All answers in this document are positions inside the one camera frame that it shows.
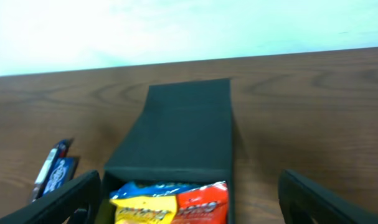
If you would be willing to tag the dark green lidded box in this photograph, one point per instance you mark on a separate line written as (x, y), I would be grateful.
(184, 134)

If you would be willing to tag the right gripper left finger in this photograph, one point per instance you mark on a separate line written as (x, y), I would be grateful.
(77, 201)

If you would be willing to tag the yellow candy bag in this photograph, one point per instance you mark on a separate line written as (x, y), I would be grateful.
(145, 210)

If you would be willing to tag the red candy bag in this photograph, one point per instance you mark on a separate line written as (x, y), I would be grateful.
(208, 204)

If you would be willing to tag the dark purple snack bar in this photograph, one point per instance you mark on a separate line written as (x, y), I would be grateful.
(59, 150)

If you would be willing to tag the blue Oreo cookie pack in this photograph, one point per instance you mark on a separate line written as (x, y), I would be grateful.
(160, 189)

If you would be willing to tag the blue Eclipse mint pack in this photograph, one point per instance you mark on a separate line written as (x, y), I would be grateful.
(63, 171)

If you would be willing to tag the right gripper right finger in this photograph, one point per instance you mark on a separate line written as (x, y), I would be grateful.
(304, 201)

